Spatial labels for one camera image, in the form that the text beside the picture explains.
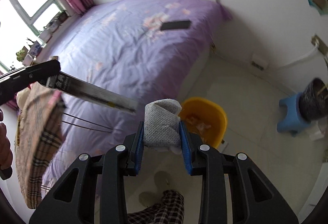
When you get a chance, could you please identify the grey slipper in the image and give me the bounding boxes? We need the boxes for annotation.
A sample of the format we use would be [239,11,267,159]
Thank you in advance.
[154,171,171,190]
[138,192,161,208]

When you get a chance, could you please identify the wall socket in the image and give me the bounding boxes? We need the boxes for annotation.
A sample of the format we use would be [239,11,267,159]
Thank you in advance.
[311,34,328,56]

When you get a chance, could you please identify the dark brown pot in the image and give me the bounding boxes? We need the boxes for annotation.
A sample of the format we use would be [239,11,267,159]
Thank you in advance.
[56,11,69,25]

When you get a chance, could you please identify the plaid beige blanket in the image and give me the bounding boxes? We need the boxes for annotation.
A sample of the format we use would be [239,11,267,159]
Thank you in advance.
[15,82,66,209]

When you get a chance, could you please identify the blue white porcelain planter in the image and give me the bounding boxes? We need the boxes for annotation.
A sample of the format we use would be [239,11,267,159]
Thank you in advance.
[28,41,42,57]

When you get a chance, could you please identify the grey sock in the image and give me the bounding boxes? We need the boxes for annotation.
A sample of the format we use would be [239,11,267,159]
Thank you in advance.
[143,99,182,155]

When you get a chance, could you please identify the blue plastic stool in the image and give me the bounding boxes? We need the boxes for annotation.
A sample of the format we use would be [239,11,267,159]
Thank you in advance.
[277,92,314,137]

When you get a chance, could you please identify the leafy plant white pot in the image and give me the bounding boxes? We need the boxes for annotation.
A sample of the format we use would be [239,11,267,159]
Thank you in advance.
[16,46,33,66]

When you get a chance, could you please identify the dark blue flower pot plant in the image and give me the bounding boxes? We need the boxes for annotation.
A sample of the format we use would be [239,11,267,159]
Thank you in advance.
[298,78,327,122]

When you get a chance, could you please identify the person's left hand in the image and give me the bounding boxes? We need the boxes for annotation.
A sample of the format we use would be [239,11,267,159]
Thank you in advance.
[0,110,13,170]

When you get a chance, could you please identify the yellow trash bin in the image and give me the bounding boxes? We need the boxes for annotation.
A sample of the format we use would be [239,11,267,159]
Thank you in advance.
[179,97,227,149]

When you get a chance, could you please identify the white wall box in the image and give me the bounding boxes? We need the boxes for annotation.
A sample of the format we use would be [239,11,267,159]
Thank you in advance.
[251,54,269,71]

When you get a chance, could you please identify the white power cable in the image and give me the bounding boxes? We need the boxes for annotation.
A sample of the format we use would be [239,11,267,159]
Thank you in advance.
[276,45,320,69]

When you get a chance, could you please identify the person's plaid trouser legs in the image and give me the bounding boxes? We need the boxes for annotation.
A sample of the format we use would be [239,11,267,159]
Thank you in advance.
[127,190,185,223]

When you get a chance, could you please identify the long silver black wrapper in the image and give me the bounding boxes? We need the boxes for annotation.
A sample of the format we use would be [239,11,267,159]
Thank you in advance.
[39,72,138,114]

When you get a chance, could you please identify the black smartphone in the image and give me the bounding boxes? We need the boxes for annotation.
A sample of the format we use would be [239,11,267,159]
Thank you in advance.
[160,20,192,31]

